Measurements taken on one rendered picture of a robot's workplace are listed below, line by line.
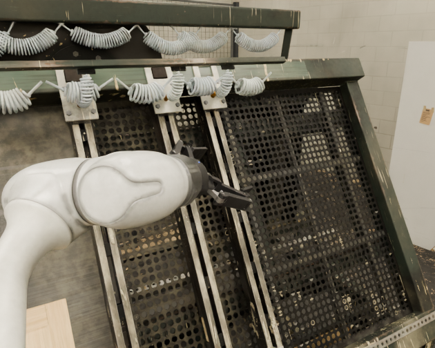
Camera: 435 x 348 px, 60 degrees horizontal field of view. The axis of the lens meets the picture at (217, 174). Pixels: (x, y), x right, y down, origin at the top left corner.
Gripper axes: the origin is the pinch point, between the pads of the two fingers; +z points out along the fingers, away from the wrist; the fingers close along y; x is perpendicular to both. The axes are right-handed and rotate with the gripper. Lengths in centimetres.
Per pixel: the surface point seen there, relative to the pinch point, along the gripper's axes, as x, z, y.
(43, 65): -10, 0, -58
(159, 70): 1, 40, -51
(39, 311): -67, 0, -19
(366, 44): 130, 515, -74
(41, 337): -71, -1, -14
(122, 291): -53, 14, -7
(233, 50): 18, 323, -156
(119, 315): -58, 11, -3
